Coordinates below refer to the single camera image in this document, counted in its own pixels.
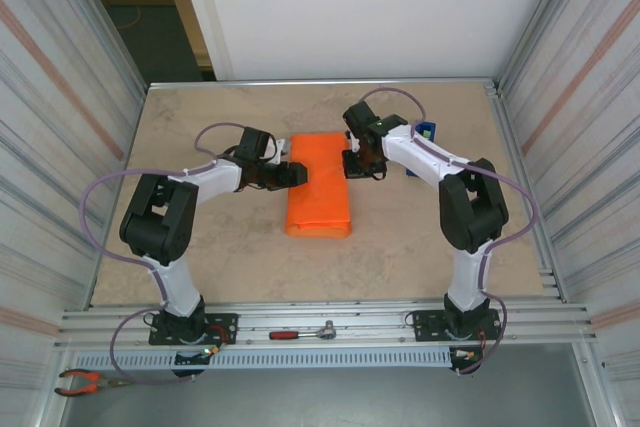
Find orange cloth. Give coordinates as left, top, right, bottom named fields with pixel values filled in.
left=284, top=130, right=353, bottom=241

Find blue tape dispenser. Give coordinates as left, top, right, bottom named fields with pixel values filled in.
left=405, top=120, right=440, bottom=178

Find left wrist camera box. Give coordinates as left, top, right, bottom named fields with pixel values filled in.
left=263, top=136, right=292, bottom=164

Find aluminium rear frame rail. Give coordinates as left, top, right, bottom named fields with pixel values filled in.
left=146, top=77, right=500, bottom=94

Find white door frame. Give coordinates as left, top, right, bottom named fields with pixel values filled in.
left=172, top=0, right=236, bottom=82

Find red handled ratchet wrench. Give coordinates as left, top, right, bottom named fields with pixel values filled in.
left=268, top=319, right=341, bottom=342

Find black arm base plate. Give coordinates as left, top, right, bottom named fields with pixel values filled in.
left=412, top=308, right=502, bottom=344
left=148, top=312, right=240, bottom=347

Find grey slotted cable duct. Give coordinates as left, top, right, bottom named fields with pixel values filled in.
left=73, top=346, right=454, bottom=371

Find orange floor cable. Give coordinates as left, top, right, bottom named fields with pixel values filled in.
left=115, top=4, right=143, bottom=32

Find aluminium corner post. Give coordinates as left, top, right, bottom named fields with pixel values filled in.
left=497, top=0, right=601, bottom=96
left=54, top=0, right=151, bottom=94

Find aluminium side frame rail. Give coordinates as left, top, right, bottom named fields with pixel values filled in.
left=482, top=77, right=569, bottom=304

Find orange handled pliers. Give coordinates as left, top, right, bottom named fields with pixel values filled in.
left=53, top=368, right=135, bottom=397

